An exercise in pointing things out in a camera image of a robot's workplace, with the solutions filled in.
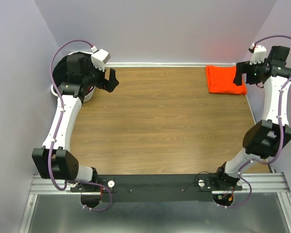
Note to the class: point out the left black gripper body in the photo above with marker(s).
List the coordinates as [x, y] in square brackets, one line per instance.
[99, 75]

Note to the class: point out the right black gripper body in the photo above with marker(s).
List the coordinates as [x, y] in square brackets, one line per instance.
[252, 71]

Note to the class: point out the orange t-shirt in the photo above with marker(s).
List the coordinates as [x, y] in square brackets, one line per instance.
[220, 81]

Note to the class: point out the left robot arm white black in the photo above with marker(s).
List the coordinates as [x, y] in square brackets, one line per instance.
[53, 159]

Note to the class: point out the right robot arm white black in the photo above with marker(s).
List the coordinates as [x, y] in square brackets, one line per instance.
[264, 142]

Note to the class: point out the white laundry basket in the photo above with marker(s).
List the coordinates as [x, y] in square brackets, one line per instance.
[80, 91]

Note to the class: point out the black garment in basket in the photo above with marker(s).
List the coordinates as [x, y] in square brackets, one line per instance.
[73, 69]

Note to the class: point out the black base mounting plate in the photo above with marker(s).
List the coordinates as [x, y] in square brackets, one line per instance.
[155, 188]

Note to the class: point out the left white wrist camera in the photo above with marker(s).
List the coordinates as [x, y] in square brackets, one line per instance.
[99, 58]

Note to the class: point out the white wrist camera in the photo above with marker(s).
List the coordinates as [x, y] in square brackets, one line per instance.
[99, 58]
[258, 52]

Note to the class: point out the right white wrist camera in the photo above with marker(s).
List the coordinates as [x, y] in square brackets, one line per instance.
[258, 52]

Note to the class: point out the aluminium rail frame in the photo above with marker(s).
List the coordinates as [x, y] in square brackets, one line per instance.
[159, 120]

